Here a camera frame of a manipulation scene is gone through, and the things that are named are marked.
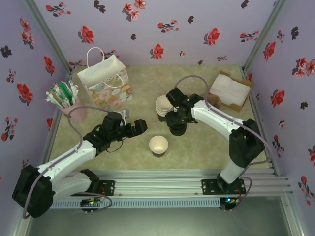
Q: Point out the black plastic cup lid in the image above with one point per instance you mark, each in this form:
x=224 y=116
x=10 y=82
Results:
x=177 y=133
x=177 y=126

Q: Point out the brown pulp cup carrier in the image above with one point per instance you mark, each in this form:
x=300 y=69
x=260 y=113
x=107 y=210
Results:
x=215 y=100

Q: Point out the white paper napkin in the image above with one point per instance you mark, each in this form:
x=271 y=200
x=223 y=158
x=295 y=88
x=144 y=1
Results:
x=231 y=89

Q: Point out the white cartoon paper gift bag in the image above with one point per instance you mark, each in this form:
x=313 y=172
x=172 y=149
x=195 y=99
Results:
x=103 y=71

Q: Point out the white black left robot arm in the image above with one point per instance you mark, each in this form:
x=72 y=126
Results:
x=66 y=159

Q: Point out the stack of paper cups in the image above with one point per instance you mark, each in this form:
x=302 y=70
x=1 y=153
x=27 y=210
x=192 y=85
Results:
x=163 y=103

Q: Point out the pink straw holder cup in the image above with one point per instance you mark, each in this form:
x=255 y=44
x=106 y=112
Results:
x=78 y=116

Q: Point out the brown cardboard tray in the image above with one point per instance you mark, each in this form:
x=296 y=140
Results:
x=236 y=108

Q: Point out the white wrapped straw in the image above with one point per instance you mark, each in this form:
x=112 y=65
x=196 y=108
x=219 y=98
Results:
x=50 y=96
x=76 y=92
x=72 y=88
x=50 y=101

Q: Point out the green wrapped straw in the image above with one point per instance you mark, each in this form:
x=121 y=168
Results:
x=66 y=93
x=57 y=96

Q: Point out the tan wrapped straw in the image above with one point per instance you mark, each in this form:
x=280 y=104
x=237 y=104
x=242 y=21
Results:
x=58 y=89

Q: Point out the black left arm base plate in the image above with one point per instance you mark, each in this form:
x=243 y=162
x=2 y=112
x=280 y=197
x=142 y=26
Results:
x=108 y=188

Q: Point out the wide aluminium base rail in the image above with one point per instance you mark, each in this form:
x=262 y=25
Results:
x=160 y=184

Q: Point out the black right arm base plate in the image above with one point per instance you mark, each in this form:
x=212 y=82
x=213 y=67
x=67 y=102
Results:
x=209 y=186

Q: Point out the aluminium frame post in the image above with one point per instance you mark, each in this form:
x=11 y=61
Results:
x=46 y=29
x=268 y=27

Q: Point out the aluminium lower frame rail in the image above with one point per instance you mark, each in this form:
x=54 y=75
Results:
x=21 y=228
x=292 y=216

